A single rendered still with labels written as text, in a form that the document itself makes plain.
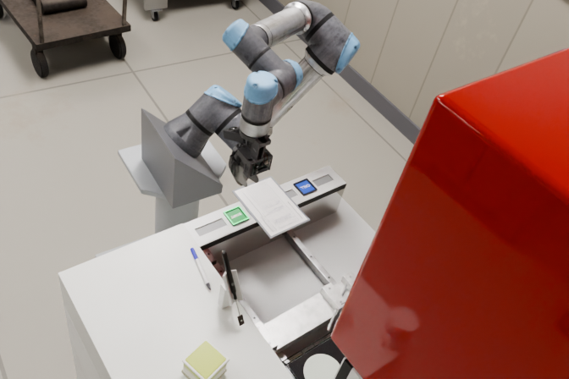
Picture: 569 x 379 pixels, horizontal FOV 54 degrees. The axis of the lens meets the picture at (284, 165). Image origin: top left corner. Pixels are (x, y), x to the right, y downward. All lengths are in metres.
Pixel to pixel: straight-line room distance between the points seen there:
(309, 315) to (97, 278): 0.57
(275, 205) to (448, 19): 1.96
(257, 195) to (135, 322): 0.54
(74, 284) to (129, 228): 1.37
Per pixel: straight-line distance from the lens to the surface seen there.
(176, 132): 1.82
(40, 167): 3.18
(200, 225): 1.61
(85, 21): 3.77
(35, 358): 2.52
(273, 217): 1.65
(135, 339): 1.40
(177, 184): 1.75
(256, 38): 1.40
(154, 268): 1.51
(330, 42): 1.70
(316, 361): 1.49
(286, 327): 1.54
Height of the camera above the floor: 2.19
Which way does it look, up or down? 42 degrees down
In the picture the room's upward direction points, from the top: 13 degrees clockwise
